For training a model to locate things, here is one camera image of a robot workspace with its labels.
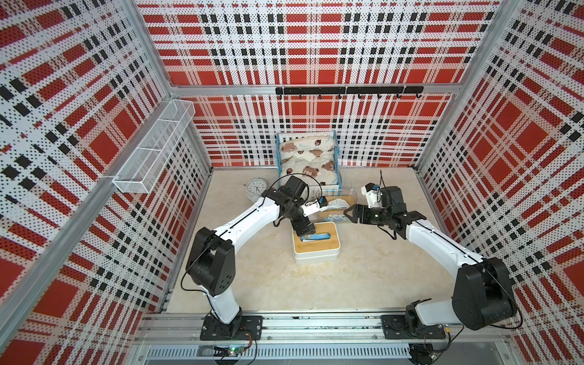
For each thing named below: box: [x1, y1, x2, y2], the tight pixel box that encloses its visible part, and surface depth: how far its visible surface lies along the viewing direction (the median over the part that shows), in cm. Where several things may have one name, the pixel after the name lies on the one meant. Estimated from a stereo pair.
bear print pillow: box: [279, 135, 336, 160], surface depth 111 cm
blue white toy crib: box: [276, 130, 343, 197], surface depth 111 cm
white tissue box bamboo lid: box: [292, 221, 342, 266], surface depth 85 cm
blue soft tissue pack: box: [326, 197, 350, 210], surface depth 100 cm
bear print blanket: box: [279, 155, 338, 186], surface depth 111 cm
